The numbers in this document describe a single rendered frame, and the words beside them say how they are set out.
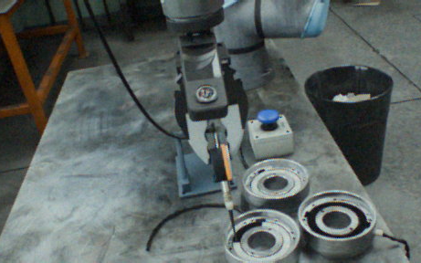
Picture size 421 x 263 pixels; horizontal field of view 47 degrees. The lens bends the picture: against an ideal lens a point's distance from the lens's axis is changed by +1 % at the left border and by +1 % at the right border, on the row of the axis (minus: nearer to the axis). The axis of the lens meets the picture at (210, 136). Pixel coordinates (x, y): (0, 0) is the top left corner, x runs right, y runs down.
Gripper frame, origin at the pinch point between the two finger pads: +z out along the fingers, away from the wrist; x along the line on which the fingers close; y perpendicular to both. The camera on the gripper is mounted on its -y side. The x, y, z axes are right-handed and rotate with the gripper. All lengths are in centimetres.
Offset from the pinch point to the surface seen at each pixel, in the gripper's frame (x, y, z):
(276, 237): -5.5, -7.0, 10.3
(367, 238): -17.0, -10.3, 10.4
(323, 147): -19.8, 16.7, 13.4
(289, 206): -9.2, -0.1, 11.3
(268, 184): -7.5, 6.9, 11.7
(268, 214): -5.4, -2.5, 9.8
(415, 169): -85, 104, 94
